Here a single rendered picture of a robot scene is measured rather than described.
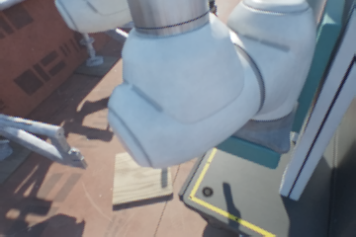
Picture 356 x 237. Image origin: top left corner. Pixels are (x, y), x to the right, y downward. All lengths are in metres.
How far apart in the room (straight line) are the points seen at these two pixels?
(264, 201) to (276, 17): 0.67
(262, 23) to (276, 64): 0.07
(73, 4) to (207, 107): 0.34
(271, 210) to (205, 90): 0.68
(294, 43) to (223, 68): 0.15
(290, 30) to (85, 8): 0.37
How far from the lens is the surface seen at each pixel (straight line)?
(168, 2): 0.28
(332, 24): 0.54
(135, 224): 1.25
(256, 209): 0.91
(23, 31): 2.00
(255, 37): 0.40
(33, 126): 1.22
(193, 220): 1.22
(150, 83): 0.28
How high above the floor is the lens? 1.13
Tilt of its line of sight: 42 degrees down
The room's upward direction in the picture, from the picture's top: 6 degrees counter-clockwise
